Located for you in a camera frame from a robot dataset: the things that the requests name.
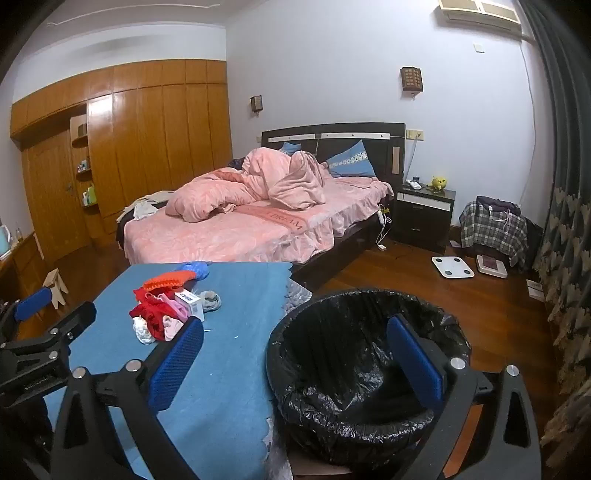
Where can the white and blue box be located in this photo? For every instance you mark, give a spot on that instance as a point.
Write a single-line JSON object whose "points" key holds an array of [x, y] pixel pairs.
{"points": [[189, 300]]}

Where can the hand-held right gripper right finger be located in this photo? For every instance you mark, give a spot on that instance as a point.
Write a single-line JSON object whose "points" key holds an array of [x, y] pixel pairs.
{"points": [[413, 364]]}

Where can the small blue pillow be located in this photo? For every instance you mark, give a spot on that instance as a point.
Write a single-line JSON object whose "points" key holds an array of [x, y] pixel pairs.
{"points": [[290, 147]]}

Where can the wooden side cabinet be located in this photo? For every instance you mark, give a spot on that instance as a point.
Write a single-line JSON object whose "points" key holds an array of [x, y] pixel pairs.
{"points": [[23, 263]]}

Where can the white bathroom scale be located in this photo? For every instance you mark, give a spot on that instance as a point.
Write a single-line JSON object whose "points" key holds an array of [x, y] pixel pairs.
{"points": [[452, 266]]}

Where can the plaid bag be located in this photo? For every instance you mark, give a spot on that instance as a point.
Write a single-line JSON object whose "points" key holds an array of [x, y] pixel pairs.
{"points": [[489, 226]]}

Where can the small brown wall lamp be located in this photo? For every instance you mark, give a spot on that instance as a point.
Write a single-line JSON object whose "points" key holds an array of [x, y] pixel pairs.
{"points": [[256, 103]]}

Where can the beige wall socket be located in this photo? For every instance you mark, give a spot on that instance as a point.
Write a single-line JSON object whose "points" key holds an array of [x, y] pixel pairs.
{"points": [[414, 134]]}

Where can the white scale with red top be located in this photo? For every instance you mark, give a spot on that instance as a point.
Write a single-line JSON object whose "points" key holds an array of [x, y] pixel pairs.
{"points": [[491, 265]]}

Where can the light blue kettle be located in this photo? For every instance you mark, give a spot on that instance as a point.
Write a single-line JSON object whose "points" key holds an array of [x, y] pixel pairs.
{"points": [[4, 240]]}

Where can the white remote control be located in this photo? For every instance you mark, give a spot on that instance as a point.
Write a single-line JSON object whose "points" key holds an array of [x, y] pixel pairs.
{"points": [[414, 184]]}

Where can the blue plastic bag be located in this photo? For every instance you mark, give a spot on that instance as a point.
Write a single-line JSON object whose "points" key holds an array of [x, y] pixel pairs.
{"points": [[199, 268]]}

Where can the small wooden stool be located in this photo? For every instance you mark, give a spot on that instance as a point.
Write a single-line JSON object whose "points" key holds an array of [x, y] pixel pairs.
{"points": [[55, 284]]}

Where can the red cloth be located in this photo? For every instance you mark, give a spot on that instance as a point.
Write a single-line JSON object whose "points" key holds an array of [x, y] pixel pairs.
{"points": [[154, 318]]}

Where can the black-lined trash bin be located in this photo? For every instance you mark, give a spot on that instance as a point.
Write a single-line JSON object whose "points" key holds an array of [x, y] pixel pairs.
{"points": [[332, 350]]}

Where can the white tissue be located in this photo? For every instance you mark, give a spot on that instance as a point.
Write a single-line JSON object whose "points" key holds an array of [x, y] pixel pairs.
{"points": [[142, 333]]}

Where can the white flat box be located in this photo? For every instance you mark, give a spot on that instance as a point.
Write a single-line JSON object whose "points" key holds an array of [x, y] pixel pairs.
{"points": [[535, 290]]}

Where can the pink bed sheet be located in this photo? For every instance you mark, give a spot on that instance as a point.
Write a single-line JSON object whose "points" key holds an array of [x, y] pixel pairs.
{"points": [[221, 230]]}

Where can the pink quilt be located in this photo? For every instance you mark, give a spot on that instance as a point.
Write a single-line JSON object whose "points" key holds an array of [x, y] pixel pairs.
{"points": [[263, 177]]}

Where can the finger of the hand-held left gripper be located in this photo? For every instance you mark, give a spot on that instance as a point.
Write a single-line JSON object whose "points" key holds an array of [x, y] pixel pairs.
{"points": [[32, 302], [78, 318]]}

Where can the white clothes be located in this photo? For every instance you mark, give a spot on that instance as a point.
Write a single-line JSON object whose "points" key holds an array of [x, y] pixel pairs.
{"points": [[144, 210]]}

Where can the large blue pillow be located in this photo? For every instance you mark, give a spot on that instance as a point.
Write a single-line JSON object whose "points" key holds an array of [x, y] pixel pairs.
{"points": [[353, 159]]}

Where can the grey floral table cover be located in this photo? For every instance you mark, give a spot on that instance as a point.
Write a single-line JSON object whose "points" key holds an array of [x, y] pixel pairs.
{"points": [[295, 297]]}

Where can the yellow plush toy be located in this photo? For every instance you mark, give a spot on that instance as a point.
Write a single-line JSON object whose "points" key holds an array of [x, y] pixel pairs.
{"points": [[437, 183]]}

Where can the grey sock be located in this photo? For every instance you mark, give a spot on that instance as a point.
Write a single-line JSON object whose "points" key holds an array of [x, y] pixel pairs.
{"points": [[210, 301]]}

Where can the blue tablecloth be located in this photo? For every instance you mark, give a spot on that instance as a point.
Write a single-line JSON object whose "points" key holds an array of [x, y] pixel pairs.
{"points": [[240, 332]]}

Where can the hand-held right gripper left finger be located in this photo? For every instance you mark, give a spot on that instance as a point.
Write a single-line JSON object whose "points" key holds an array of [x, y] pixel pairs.
{"points": [[178, 364]]}

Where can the grey patterned curtain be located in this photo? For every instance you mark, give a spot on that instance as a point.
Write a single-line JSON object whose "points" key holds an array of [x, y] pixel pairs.
{"points": [[568, 184]]}

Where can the dark clothes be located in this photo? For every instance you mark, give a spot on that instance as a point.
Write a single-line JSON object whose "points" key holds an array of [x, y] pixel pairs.
{"points": [[121, 226]]}

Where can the large brown wall lamp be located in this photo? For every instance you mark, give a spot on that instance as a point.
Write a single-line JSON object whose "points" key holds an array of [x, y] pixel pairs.
{"points": [[411, 79]]}

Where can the orange foam net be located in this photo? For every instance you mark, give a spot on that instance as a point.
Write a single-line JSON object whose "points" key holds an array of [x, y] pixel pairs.
{"points": [[168, 279]]}

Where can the wooden wardrobe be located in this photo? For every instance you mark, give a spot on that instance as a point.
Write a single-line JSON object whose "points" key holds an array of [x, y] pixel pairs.
{"points": [[152, 138]]}

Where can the dark nightstand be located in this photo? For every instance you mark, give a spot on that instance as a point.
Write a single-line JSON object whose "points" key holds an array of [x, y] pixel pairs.
{"points": [[422, 221]]}

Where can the dark wooden bed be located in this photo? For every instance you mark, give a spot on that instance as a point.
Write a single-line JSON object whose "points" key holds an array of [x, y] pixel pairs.
{"points": [[344, 147]]}

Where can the white air conditioner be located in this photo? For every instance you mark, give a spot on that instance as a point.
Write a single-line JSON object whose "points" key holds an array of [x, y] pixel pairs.
{"points": [[480, 11]]}

